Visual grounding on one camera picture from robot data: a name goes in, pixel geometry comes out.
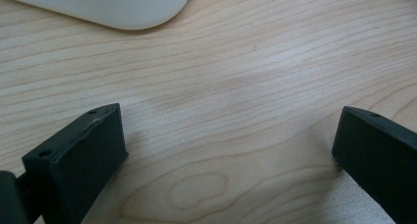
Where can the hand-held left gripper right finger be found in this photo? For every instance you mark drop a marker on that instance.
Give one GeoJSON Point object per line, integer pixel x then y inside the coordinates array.
{"type": "Point", "coordinates": [377, 155]}

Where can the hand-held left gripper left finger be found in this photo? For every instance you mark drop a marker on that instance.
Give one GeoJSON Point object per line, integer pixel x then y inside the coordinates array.
{"type": "Point", "coordinates": [75, 165]}

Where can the white plastic bin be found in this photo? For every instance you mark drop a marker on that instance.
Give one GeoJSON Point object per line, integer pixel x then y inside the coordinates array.
{"type": "Point", "coordinates": [108, 4]}

